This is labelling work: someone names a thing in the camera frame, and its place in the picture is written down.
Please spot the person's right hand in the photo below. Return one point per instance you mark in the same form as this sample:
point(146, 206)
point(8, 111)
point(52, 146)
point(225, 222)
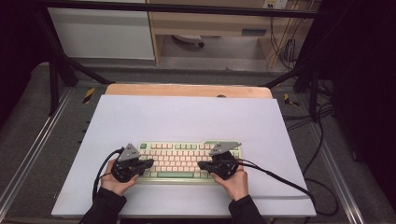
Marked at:
point(235, 188)

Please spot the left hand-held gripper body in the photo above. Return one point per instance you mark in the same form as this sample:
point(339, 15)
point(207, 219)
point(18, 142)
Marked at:
point(126, 169)

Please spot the white cabinet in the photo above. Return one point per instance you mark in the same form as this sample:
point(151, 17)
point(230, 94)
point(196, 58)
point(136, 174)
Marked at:
point(102, 34)

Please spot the light wooden desk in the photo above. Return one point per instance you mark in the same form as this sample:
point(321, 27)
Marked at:
point(202, 23)

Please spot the black curtain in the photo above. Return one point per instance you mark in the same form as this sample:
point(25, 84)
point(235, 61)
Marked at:
point(367, 77)
point(15, 46)

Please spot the white board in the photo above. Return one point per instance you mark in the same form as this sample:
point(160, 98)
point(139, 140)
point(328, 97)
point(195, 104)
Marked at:
point(186, 118)

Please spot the green and pink keyboard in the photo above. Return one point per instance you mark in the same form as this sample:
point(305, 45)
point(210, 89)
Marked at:
point(177, 161)

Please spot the white wall socket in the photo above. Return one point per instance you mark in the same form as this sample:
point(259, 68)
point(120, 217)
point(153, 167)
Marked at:
point(275, 3)

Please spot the office chair base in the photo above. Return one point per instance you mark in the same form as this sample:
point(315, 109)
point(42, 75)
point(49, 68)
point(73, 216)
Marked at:
point(188, 38)

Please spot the black metal frame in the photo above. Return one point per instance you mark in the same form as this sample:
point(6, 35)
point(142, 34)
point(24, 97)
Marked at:
point(186, 8)

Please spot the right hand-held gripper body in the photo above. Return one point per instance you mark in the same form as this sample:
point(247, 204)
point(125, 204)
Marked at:
point(222, 165)

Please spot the aluminium rail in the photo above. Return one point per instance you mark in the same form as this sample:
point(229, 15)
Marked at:
point(339, 180)
point(34, 149)

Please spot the yellow and black tape strip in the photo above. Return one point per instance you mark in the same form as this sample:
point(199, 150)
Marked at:
point(89, 95)
point(291, 101)

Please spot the person's left hand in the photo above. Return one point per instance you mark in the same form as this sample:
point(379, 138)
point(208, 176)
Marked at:
point(113, 186)

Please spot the wooden table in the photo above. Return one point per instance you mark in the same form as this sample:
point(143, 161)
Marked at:
point(186, 90)

